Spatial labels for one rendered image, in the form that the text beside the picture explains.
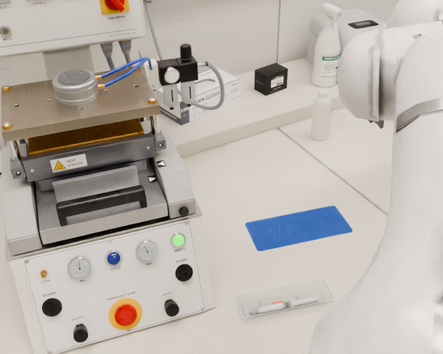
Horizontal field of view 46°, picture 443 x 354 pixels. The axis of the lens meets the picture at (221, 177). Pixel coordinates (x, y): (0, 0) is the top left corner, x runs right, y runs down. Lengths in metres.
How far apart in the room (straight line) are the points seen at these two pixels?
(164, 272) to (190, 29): 0.90
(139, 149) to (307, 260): 0.43
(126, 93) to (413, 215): 0.68
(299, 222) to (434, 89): 0.80
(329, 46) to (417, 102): 1.21
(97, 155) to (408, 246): 0.65
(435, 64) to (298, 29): 1.44
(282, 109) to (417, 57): 1.10
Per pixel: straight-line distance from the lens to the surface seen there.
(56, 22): 1.09
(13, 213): 0.94
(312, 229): 1.21
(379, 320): 0.42
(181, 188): 0.95
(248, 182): 1.34
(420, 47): 0.51
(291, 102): 1.62
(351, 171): 1.41
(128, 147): 0.96
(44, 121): 0.94
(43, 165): 0.96
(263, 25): 1.81
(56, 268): 0.96
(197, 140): 1.43
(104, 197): 0.90
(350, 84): 0.59
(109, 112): 0.94
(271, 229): 1.20
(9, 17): 1.09
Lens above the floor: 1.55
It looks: 36 degrees down
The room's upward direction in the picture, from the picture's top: 1 degrees counter-clockwise
